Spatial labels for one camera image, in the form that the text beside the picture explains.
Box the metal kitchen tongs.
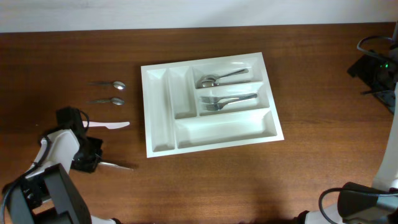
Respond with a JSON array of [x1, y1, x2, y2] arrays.
[[98, 161, 135, 170]]

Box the pink plastic knife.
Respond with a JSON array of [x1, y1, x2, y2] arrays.
[[83, 121, 130, 129]]

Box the small teaspoon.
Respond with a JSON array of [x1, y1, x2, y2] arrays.
[[89, 81, 126, 90], [88, 98, 125, 106]]

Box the metal fork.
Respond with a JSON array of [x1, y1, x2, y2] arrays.
[[199, 95, 245, 104], [202, 93, 258, 111]]

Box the large metal spoon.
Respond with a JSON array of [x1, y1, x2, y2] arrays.
[[200, 68, 249, 81], [195, 78, 252, 90]]

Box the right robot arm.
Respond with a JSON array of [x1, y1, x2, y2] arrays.
[[293, 32, 397, 224]]

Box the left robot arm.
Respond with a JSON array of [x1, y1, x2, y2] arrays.
[[1, 106, 120, 223]]

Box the white plastic cutlery tray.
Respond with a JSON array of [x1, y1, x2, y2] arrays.
[[141, 52, 284, 158]]

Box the right black cable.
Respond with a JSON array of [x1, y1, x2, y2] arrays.
[[317, 35, 398, 224]]

